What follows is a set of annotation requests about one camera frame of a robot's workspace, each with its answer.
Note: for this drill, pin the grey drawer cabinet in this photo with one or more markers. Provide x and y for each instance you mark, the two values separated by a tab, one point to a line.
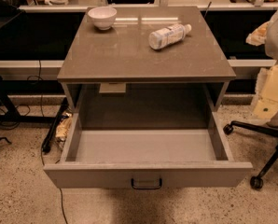
122	54

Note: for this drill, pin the white plastic bottle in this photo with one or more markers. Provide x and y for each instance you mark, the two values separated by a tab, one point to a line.
169	35

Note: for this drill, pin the white ceramic bowl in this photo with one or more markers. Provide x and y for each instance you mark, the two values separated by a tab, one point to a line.
102	17

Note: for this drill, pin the black top drawer handle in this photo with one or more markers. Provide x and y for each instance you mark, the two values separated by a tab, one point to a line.
146	184

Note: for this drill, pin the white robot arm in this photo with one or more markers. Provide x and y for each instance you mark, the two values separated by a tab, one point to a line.
266	106

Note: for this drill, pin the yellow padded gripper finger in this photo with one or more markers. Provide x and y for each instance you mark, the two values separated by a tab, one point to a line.
266	104

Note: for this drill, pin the grey top drawer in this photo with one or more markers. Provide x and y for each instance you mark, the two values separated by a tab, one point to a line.
156	131

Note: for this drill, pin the black desk leg frame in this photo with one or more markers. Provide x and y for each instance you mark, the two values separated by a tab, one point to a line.
13	115

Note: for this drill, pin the black power strip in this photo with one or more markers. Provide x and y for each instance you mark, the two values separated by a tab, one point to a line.
45	145

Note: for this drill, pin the yellow crumpled wrapper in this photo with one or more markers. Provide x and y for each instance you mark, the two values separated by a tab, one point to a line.
64	125

